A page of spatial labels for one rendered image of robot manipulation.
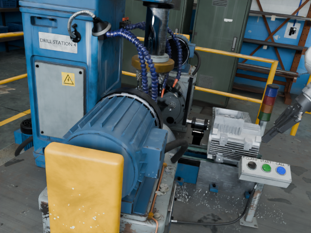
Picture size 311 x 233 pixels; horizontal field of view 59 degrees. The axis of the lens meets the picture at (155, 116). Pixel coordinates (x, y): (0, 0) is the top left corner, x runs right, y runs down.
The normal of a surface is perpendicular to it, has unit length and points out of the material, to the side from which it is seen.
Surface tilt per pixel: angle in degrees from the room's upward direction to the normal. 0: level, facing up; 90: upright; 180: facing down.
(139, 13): 90
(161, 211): 0
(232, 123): 90
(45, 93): 90
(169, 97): 90
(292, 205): 0
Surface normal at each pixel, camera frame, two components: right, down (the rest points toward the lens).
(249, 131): -0.19, 0.36
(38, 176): 0.10, -0.91
